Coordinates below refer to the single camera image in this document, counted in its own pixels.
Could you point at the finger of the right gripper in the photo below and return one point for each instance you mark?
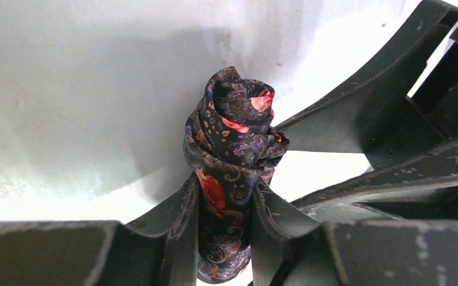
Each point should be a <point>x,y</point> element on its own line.
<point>424,187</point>
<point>349,117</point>

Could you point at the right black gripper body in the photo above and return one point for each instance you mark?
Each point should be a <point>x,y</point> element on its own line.
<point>425,121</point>

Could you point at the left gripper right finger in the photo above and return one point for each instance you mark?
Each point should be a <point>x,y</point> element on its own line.
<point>290,248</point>

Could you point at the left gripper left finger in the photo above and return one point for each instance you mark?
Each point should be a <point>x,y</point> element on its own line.
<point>158,248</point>

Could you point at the dark floral red-dotted tie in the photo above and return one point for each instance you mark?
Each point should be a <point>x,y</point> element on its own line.
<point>231,146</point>

